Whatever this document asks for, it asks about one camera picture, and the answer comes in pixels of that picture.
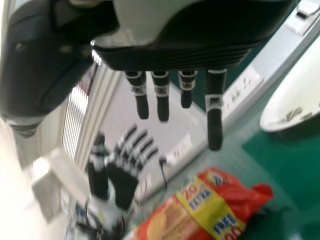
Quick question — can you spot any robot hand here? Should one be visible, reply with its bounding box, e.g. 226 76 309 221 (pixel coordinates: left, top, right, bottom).
0 0 298 152
86 123 160 213

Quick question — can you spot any white perforated cable duct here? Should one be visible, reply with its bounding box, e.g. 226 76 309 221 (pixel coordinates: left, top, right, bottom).
61 83 92 163

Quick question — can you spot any red biscuit packet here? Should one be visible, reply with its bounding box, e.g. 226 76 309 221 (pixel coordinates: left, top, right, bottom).
128 166 275 240

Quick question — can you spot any plate with brown leaf pattern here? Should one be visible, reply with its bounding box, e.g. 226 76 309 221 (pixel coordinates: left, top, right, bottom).
259 53 320 133

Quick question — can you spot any black plug with cable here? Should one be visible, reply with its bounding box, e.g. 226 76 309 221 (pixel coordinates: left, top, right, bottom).
158 155 169 188

